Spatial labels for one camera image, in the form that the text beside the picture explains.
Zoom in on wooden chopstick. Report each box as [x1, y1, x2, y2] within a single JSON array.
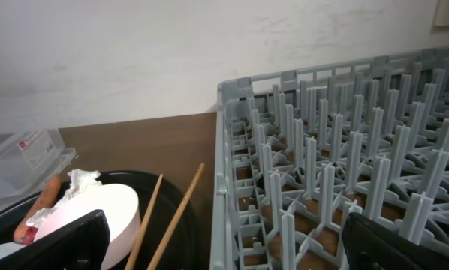
[[125, 174, 163, 270], [147, 163, 205, 270]]

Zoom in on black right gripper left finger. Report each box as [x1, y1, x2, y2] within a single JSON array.
[[0, 210, 110, 270]]

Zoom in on red snack wrapper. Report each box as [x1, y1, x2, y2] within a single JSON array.
[[18, 226, 38, 245]]

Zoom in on clear plastic bin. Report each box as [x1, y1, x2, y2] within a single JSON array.
[[0, 128, 76, 211]]

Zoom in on white napkin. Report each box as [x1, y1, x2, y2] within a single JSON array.
[[26, 169, 102, 228]]

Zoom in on grey dishwasher rack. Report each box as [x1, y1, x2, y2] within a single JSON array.
[[209, 48, 449, 269]]

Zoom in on orange carrot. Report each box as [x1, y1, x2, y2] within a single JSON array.
[[14, 175, 62, 244]]

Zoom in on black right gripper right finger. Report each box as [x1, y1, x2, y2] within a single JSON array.
[[342, 212, 449, 270]]

